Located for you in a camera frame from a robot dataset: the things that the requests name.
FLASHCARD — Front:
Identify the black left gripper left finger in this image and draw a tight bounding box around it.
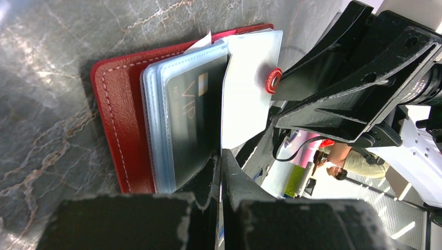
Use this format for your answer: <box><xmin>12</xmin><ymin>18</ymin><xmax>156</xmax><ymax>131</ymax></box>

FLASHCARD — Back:
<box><xmin>176</xmin><ymin>153</ymin><xmax>220</xmax><ymax>249</ymax></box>

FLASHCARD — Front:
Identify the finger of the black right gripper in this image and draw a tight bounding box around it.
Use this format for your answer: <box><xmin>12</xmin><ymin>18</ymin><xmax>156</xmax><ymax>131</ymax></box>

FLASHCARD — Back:
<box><xmin>274</xmin><ymin>10</ymin><xmax>441</xmax><ymax>143</ymax></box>
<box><xmin>272</xmin><ymin>1</ymin><xmax>373</xmax><ymax>101</ymax></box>

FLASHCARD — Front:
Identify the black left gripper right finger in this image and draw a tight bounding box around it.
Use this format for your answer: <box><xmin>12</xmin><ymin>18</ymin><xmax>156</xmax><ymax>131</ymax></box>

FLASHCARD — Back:
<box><xmin>220</xmin><ymin>149</ymin><xmax>276</xmax><ymax>249</ymax></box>

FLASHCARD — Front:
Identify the red leather card holder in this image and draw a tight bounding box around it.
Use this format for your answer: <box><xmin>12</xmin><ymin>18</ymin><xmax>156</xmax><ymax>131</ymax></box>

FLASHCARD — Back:
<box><xmin>91</xmin><ymin>23</ymin><xmax>283</xmax><ymax>193</ymax></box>

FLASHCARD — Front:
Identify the single black VIP card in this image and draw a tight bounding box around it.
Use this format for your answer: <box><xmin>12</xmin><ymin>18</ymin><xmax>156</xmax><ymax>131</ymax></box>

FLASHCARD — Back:
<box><xmin>167</xmin><ymin>55</ymin><xmax>228</xmax><ymax>188</ymax></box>

